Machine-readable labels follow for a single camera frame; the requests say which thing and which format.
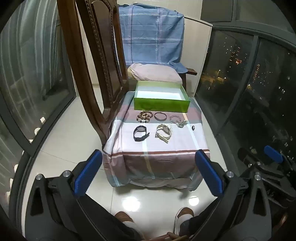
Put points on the black wrist band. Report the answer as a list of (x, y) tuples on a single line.
[(136, 136)]

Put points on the cream wrist watch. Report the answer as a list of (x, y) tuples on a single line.
[(163, 136)]

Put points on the carved wooden chair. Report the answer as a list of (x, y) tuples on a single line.
[(92, 58)]

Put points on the dark wooden armchair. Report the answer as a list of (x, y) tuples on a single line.
[(190, 71)]

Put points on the purple metal bangle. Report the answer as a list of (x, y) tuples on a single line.
[(155, 117)]

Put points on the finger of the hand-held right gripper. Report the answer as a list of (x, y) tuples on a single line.
[(274, 154), (246, 157)]

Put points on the blue plaid cloth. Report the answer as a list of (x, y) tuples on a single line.
[(150, 34)]

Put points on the striped bed sheet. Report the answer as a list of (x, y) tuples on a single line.
[(148, 162)]

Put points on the pink pillow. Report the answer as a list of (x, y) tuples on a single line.
[(155, 73)]

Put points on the dark glass window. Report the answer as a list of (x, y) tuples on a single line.
[(249, 81)]

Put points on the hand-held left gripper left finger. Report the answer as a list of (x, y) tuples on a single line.
[(87, 171)]

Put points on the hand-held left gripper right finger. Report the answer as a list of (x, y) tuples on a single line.
[(209, 171)]

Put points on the green box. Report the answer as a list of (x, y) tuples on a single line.
[(161, 105)]

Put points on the person's left foot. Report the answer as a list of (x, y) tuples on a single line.
[(123, 217)]

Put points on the glass door panel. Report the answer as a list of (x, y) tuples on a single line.
[(30, 69)]

